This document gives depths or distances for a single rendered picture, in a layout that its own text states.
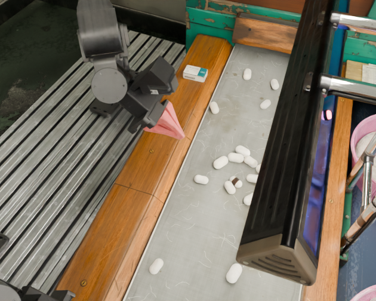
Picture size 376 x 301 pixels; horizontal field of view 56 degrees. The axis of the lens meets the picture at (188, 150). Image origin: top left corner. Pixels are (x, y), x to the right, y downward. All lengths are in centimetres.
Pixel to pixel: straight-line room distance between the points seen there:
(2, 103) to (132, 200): 160
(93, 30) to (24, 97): 162
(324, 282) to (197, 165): 35
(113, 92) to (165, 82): 9
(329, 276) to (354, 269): 14
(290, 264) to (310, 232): 4
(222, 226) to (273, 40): 55
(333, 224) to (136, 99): 45
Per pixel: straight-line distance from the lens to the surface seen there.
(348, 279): 84
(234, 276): 69
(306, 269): 36
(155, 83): 61
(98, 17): 67
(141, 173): 78
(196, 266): 71
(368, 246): 88
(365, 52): 112
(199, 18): 114
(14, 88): 232
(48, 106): 112
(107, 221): 73
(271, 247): 34
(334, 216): 78
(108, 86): 59
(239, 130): 89
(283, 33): 105
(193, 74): 97
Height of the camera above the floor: 141
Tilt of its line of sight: 52 degrees down
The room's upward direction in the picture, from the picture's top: straight up
